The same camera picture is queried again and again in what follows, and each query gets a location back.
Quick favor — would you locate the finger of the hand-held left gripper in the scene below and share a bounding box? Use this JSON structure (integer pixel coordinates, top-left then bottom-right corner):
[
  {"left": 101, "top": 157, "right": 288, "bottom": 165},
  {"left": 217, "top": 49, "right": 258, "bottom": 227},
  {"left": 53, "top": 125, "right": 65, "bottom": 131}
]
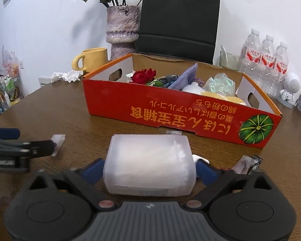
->
[
  {"left": 0, "top": 140, "right": 55, "bottom": 160},
  {"left": 0, "top": 128, "right": 20, "bottom": 140}
]

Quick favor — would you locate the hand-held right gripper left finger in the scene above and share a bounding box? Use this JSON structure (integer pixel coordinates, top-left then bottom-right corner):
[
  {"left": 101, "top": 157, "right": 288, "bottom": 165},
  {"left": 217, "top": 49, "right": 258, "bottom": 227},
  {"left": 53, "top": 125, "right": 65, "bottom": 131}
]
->
[{"left": 25, "top": 159, "right": 117, "bottom": 210}]

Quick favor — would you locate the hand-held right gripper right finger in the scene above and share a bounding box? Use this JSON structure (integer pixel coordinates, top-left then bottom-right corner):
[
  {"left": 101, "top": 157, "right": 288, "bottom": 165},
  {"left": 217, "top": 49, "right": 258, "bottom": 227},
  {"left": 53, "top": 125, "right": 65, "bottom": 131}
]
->
[{"left": 186, "top": 159, "right": 276, "bottom": 210}]

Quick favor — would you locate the small white wrapper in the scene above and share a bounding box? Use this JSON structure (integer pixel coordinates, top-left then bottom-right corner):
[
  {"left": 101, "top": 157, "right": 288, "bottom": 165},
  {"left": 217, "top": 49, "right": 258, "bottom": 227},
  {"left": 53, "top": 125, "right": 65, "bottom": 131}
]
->
[{"left": 51, "top": 134, "right": 66, "bottom": 157}]

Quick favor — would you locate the translucent plastic box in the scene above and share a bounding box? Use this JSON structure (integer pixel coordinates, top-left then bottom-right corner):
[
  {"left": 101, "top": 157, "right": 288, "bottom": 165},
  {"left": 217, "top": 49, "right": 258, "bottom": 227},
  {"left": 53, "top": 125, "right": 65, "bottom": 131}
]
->
[{"left": 103, "top": 134, "right": 197, "bottom": 197}]

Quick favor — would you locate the red cardboard box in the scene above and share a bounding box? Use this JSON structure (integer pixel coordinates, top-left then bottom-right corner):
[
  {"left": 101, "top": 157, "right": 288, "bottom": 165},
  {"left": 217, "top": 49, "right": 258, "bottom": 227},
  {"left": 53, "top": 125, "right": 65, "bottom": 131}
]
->
[{"left": 81, "top": 53, "right": 283, "bottom": 149}]

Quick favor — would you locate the white and tan plush toy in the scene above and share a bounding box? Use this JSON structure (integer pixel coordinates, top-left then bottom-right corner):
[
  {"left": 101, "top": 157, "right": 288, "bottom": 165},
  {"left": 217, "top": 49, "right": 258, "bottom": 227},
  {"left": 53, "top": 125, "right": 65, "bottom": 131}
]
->
[{"left": 182, "top": 82, "right": 247, "bottom": 106}]

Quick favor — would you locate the iridescent plastic bag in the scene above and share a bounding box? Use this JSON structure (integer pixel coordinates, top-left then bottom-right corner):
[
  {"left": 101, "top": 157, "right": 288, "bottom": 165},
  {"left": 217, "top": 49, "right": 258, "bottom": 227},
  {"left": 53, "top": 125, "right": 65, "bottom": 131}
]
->
[{"left": 203, "top": 73, "right": 237, "bottom": 97}]

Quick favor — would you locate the purple cloth pouch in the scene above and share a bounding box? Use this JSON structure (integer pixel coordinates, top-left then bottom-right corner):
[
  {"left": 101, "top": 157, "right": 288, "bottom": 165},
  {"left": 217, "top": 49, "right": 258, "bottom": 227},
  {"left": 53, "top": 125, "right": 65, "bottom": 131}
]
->
[{"left": 168, "top": 63, "right": 198, "bottom": 90}]

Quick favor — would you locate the red rose ornament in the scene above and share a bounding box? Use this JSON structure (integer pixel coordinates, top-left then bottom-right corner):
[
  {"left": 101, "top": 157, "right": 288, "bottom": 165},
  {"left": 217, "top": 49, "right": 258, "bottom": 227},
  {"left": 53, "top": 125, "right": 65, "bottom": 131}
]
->
[{"left": 129, "top": 68, "right": 157, "bottom": 85}]

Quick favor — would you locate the small silver wrapper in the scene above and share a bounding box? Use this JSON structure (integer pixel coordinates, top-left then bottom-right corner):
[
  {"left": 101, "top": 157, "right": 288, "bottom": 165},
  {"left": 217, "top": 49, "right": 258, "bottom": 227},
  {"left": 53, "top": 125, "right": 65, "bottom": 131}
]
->
[{"left": 232, "top": 155, "right": 254, "bottom": 175}]

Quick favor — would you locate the rack of colourful packets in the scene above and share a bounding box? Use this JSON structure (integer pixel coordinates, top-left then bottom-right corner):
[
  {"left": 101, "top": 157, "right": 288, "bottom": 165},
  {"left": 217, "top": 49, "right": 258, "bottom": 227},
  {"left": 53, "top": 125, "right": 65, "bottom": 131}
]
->
[{"left": 0, "top": 48, "right": 24, "bottom": 121}]

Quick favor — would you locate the small black wrapper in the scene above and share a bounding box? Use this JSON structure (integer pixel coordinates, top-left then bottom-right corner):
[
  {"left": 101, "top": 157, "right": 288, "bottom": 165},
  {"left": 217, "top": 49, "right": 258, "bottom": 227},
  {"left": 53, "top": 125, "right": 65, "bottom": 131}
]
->
[{"left": 247, "top": 156, "right": 263, "bottom": 174}]

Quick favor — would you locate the white ribbed box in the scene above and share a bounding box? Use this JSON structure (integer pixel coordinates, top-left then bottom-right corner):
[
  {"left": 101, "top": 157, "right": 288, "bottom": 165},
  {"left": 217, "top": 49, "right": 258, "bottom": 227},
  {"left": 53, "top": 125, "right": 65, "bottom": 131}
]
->
[{"left": 38, "top": 77, "right": 53, "bottom": 88}]

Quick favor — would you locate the large crumpled white tissue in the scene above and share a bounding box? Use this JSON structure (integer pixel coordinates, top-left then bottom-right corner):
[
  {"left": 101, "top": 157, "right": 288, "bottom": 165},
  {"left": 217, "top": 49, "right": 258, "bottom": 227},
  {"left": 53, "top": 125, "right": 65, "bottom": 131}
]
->
[{"left": 51, "top": 70, "right": 83, "bottom": 83}]

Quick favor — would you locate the dark patterned packet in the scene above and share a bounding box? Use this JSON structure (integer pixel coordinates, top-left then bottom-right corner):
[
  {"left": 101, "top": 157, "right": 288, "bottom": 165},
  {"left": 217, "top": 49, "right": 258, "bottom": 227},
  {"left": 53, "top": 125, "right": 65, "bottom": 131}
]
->
[{"left": 150, "top": 75, "right": 180, "bottom": 88}]

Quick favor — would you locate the yellow mug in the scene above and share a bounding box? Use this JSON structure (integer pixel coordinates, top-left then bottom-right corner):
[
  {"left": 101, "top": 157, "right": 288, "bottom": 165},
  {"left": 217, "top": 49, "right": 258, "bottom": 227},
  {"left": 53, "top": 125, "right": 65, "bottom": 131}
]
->
[{"left": 73, "top": 48, "right": 109, "bottom": 73}]

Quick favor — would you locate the clear glass cup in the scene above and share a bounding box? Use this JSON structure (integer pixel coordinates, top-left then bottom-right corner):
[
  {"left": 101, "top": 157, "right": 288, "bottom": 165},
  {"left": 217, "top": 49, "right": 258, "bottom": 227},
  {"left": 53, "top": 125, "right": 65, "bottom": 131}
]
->
[{"left": 219, "top": 50, "right": 242, "bottom": 71}]

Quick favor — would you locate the white spoon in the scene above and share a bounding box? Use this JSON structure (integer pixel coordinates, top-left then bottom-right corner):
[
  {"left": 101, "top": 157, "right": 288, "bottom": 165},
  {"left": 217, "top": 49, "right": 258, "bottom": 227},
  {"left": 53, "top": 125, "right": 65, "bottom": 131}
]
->
[{"left": 220, "top": 45, "right": 229, "bottom": 66}]

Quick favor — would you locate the white robot toy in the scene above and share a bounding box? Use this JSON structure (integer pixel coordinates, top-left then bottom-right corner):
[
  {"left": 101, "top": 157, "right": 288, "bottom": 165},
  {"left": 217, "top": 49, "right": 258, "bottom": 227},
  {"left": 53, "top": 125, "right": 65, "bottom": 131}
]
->
[{"left": 277, "top": 73, "right": 301, "bottom": 108}]

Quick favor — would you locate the clear water bottle red label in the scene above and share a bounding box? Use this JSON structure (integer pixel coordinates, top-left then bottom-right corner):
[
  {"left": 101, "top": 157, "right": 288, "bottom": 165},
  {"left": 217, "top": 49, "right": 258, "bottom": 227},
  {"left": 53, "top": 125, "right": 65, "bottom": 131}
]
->
[
  {"left": 259, "top": 35, "right": 277, "bottom": 91},
  {"left": 239, "top": 29, "right": 262, "bottom": 81},
  {"left": 273, "top": 41, "right": 290, "bottom": 98}
]

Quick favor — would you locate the purple ceramic vase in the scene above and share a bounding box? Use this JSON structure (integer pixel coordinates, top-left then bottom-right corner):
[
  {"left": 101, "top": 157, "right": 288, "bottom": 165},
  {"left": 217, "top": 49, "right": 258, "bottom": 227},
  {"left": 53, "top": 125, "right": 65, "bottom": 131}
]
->
[{"left": 106, "top": 5, "right": 140, "bottom": 61}]

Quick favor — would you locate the black paper bag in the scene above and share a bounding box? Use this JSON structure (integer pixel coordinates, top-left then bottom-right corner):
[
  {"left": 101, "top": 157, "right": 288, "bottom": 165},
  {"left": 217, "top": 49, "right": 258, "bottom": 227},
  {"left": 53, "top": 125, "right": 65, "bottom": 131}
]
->
[{"left": 135, "top": 0, "right": 221, "bottom": 64}]

